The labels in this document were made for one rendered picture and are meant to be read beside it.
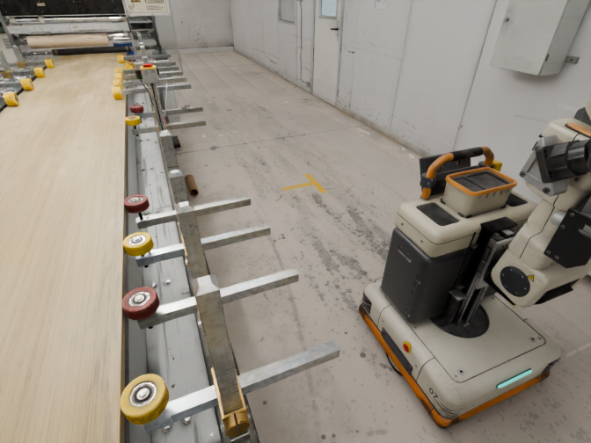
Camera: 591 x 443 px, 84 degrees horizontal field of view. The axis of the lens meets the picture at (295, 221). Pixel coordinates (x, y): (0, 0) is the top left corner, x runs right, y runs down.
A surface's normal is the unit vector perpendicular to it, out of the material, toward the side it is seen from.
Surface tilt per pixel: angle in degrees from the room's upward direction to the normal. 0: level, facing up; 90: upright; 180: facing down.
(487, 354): 0
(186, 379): 0
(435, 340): 0
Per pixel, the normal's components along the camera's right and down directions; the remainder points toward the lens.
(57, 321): 0.00, -0.82
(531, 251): -0.93, 0.22
